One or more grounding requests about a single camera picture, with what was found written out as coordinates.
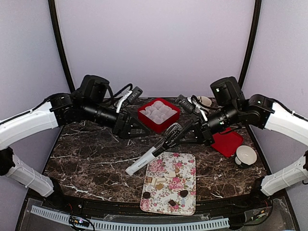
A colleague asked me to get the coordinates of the caramel chocolate lower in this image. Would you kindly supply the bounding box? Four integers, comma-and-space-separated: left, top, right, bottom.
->
155, 183, 164, 190

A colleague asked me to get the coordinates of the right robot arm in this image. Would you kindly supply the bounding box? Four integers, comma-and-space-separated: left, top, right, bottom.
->
176, 77, 308, 209

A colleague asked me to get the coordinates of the floral rectangular tray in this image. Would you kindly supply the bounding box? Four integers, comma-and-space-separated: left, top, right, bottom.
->
140, 152, 196, 216

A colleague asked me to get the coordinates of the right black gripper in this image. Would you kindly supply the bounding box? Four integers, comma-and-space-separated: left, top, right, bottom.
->
174, 102, 240, 146

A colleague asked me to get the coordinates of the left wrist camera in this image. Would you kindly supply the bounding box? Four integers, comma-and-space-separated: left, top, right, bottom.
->
116, 86, 143, 113

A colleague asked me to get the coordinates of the white chocolate cube upper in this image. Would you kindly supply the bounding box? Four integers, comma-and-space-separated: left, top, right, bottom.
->
168, 171, 176, 178

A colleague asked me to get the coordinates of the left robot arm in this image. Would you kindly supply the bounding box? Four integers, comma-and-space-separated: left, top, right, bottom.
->
0, 75, 150, 210

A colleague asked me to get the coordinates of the white and dark bowl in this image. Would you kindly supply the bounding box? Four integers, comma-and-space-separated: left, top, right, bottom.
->
235, 145, 257, 169

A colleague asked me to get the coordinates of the white chocolate bar middle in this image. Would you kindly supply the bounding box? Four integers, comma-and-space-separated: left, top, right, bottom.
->
156, 178, 167, 184

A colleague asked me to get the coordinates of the white chocolate left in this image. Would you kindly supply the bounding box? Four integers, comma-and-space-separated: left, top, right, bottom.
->
151, 178, 157, 186

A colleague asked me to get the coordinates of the red box lid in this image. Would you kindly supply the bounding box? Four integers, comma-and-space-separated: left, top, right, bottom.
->
210, 128, 244, 158

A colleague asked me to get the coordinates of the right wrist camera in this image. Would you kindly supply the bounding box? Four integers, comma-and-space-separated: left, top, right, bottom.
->
175, 95, 210, 122

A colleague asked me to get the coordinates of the red chocolate box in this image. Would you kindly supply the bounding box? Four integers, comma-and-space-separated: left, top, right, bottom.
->
138, 98, 180, 133

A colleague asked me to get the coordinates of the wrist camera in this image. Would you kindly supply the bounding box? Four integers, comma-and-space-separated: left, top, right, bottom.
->
175, 95, 210, 122
116, 86, 143, 113

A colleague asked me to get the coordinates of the white slotted cable duct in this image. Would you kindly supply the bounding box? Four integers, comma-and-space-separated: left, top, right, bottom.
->
30, 205, 230, 231

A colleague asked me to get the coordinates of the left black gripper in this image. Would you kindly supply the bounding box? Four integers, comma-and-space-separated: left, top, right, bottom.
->
84, 100, 152, 141

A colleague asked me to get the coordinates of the dark heart chocolate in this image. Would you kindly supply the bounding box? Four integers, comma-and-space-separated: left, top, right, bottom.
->
180, 190, 188, 198

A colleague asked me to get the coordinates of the dark round chocolate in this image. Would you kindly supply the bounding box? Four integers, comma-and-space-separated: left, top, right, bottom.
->
142, 192, 151, 199

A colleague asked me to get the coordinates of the white ceramic mug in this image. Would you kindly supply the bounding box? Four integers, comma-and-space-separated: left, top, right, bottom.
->
197, 96, 212, 112

